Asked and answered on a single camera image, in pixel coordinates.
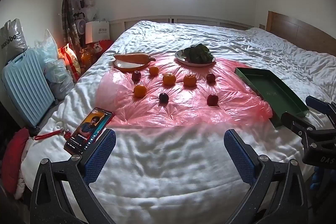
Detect dark plum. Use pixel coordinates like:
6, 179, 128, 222
159, 93, 169, 104

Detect small orange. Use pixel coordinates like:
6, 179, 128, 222
149, 66, 159, 77

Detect dark red apple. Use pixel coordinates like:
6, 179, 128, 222
131, 71, 142, 83

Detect green tray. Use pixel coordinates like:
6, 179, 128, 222
235, 67, 309, 127

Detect red cloth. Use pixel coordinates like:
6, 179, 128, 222
1, 128, 29, 194

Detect wooden headboard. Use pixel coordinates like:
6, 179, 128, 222
265, 11, 336, 56

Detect smartphone red case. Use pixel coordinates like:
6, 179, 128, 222
64, 107, 114, 155

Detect clear plastic bags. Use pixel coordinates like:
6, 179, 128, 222
35, 29, 74, 101

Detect green leafy vegetable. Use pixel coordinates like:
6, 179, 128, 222
182, 44, 214, 64

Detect light blue suitcase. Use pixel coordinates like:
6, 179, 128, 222
1, 48, 55, 128

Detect pink plastic sheet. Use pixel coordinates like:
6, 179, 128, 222
95, 54, 273, 127

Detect silver plate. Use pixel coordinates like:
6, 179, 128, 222
174, 50, 216, 68

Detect red rice bag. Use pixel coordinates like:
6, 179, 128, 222
58, 44, 81, 83

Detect oil bottle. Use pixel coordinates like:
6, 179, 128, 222
80, 48, 92, 70

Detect orange rimmed white plate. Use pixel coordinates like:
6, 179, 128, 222
113, 60, 150, 73

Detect red plush toy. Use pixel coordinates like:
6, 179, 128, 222
92, 39, 113, 59

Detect silver printed bag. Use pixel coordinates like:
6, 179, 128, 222
1, 18, 28, 64

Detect large carrot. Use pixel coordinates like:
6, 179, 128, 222
114, 53, 155, 65

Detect plaid scarf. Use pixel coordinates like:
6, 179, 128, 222
62, 0, 80, 56

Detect lower small fan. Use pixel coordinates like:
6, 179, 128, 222
75, 19, 86, 35

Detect red lanyard strap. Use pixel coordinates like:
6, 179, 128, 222
34, 128, 72, 141

